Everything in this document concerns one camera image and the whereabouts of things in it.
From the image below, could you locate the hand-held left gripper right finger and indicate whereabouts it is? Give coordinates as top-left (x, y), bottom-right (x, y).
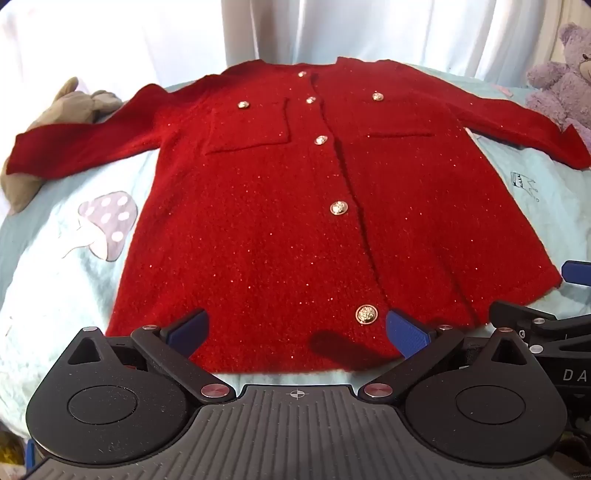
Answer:
top-left (361, 310), bottom-right (537, 400)

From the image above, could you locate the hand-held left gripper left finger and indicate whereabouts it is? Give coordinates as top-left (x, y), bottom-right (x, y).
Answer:
top-left (67, 308), bottom-right (234, 401)

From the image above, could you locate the tan plush toy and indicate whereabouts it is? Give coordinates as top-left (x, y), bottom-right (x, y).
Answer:
top-left (0, 77), bottom-right (123, 214)

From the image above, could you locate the purple teddy bear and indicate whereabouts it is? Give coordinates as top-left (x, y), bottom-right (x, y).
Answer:
top-left (526, 21), bottom-right (591, 136)

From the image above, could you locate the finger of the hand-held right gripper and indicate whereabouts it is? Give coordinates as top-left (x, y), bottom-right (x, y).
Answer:
top-left (488, 300), bottom-right (557, 343)
top-left (560, 260), bottom-right (591, 286)

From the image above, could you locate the white curtain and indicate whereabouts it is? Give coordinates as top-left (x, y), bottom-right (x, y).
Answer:
top-left (0, 0), bottom-right (591, 100)

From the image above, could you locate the light blue printed blanket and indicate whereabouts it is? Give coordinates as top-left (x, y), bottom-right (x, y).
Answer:
top-left (0, 62), bottom-right (591, 444)

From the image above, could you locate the red knit cardigan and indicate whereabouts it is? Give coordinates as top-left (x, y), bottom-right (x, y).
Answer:
top-left (6, 56), bottom-right (591, 376)

